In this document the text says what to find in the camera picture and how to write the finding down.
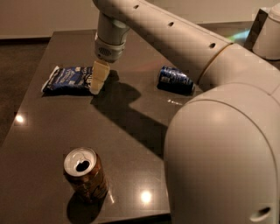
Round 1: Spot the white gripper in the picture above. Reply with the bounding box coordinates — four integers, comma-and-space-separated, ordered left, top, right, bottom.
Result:
90, 33, 126, 95

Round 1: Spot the blue chip bag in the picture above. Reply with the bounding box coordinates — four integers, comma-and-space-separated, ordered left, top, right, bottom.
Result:
41, 66, 93, 95

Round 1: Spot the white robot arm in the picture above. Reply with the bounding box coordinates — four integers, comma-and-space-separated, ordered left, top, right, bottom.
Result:
93, 0, 280, 224

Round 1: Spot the blue pepsi can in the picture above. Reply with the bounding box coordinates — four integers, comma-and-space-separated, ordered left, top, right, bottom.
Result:
157, 66, 194, 95

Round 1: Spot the orange soda can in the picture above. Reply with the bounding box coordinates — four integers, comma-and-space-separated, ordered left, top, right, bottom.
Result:
64, 147, 108, 203

